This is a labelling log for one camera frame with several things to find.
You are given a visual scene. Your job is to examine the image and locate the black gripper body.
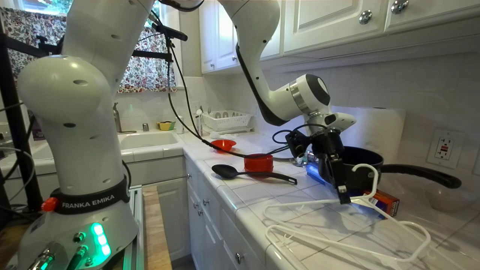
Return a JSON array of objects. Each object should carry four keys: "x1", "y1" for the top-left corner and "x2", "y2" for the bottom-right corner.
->
[{"x1": 312, "y1": 131, "x2": 347, "y2": 167}]

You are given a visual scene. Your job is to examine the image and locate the blue and orange foil box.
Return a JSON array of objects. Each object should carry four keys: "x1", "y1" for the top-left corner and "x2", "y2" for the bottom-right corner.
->
[{"x1": 305, "y1": 162, "x2": 401, "y2": 218}]

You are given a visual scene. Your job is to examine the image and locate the white paper towel roll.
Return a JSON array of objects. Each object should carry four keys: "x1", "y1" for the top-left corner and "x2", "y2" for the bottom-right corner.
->
[{"x1": 332, "y1": 105, "x2": 405, "y2": 162}]

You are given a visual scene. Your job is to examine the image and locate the red measuring cup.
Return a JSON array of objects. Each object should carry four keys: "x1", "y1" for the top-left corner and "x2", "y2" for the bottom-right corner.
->
[{"x1": 243, "y1": 153, "x2": 276, "y2": 177}]

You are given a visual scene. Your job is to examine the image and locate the black plastic spoon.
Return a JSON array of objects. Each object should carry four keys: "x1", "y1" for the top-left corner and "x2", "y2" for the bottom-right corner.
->
[{"x1": 210, "y1": 164, "x2": 299, "y2": 186}]

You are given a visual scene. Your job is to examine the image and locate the small red bowl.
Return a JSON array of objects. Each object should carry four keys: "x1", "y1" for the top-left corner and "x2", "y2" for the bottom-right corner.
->
[{"x1": 210, "y1": 138, "x2": 239, "y2": 155}]

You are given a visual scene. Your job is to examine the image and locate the white dish rack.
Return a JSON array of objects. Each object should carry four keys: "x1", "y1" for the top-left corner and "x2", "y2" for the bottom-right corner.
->
[{"x1": 201, "y1": 110, "x2": 254, "y2": 134}]

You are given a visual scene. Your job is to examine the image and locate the white power outlet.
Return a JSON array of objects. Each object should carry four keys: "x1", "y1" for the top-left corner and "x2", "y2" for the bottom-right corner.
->
[{"x1": 426, "y1": 129, "x2": 464, "y2": 170}]

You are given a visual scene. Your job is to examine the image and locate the white upper cabinets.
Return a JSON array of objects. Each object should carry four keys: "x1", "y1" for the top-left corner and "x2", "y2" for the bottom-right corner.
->
[{"x1": 197, "y1": 0, "x2": 480, "y2": 72}]

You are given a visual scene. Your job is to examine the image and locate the white cabinets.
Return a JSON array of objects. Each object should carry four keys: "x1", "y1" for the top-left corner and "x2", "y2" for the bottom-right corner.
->
[
  {"x1": 197, "y1": 0, "x2": 480, "y2": 72},
  {"x1": 125, "y1": 155, "x2": 267, "y2": 270}
]

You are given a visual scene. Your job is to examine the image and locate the white soap dispenser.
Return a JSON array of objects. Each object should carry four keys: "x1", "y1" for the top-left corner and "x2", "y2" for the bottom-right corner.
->
[{"x1": 194, "y1": 105, "x2": 207, "y2": 138}]

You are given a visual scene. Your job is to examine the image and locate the round metal cabinet knob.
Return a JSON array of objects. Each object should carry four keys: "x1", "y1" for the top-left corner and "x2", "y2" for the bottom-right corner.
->
[
  {"x1": 359, "y1": 9, "x2": 375, "y2": 26},
  {"x1": 390, "y1": 0, "x2": 411, "y2": 14}
]

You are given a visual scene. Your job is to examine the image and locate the white lower cabinets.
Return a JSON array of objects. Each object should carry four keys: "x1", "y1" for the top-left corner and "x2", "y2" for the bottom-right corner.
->
[{"x1": 125, "y1": 155, "x2": 267, "y2": 270}]

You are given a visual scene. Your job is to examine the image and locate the small yellow bowl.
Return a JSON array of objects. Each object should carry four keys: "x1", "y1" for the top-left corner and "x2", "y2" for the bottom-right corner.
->
[{"x1": 156, "y1": 119, "x2": 176, "y2": 132}]

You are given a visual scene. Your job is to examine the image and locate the white sink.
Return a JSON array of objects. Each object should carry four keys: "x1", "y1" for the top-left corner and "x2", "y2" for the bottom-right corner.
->
[{"x1": 117, "y1": 131, "x2": 185, "y2": 158}]

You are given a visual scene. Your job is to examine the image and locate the floral curtain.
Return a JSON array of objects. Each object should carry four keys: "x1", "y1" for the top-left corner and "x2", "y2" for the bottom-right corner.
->
[{"x1": 0, "y1": 5, "x2": 177, "y2": 96}]

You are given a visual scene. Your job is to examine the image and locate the metal faucet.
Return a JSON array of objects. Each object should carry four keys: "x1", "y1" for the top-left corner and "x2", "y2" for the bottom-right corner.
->
[{"x1": 111, "y1": 102, "x2": 137, "y2": 135}]

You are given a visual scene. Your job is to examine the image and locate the window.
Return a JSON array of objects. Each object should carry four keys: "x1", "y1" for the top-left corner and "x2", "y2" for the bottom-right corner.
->
[{"x1": 17, "y1": 0, "x2": 74, "y2": 17}]

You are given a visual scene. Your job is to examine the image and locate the black saucepan with handle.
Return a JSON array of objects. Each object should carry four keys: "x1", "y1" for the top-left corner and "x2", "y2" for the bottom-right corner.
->
[{"x1": 320, "y1": 146, "x2": 462, "y2": 198}]

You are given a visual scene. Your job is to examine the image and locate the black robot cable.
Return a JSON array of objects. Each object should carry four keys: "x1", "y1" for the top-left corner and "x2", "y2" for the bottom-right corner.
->
[{"x1": 149, "y1": 0, "x2": 314, "y2": 162}]

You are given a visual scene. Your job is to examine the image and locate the black camera bar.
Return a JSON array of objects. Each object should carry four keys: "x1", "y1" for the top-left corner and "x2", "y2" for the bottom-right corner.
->
[{"x1": 152, "y1": 21, "x2": 189, "y2": 42}]

